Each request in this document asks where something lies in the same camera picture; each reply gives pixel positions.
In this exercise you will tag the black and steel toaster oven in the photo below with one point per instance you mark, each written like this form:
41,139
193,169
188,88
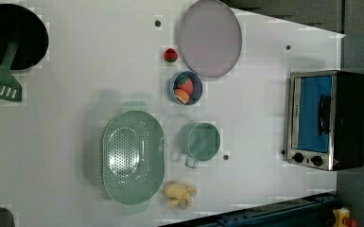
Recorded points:
325,120

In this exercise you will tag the plush orange slice toy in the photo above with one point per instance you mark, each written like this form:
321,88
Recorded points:
181,96

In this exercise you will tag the blue bowl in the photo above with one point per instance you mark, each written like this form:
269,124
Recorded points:
198,87

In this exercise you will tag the plush strawberry toy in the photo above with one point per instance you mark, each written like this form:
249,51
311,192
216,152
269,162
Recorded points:
186,85

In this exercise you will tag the green mug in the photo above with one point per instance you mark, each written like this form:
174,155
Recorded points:
199,142

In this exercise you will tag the green oval colander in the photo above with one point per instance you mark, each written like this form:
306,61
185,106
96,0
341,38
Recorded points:
133,165

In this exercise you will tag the large grey round plate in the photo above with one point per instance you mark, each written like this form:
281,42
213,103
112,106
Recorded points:
210,38

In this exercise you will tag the yellow plush toy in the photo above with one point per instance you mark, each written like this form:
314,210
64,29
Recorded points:
179,193

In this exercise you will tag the green spatula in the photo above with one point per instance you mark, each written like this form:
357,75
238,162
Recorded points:
10,88

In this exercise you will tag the yellow and red object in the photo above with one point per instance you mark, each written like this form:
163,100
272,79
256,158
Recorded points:
343,218

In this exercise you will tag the black frying pan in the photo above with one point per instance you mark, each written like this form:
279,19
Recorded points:
24,26

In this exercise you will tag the blue metal frame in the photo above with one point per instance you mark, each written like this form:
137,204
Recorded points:
311,211

